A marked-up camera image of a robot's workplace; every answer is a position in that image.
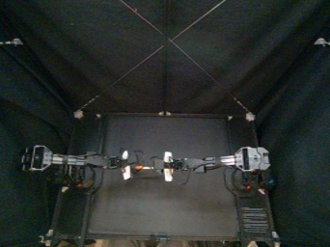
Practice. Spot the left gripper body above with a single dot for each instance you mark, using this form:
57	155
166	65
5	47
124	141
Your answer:
126	172

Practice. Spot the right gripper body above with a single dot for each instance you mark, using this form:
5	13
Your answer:
168	160

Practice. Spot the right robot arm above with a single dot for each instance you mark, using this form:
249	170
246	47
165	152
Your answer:
249	159

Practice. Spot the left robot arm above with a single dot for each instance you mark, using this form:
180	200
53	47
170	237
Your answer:
65	159

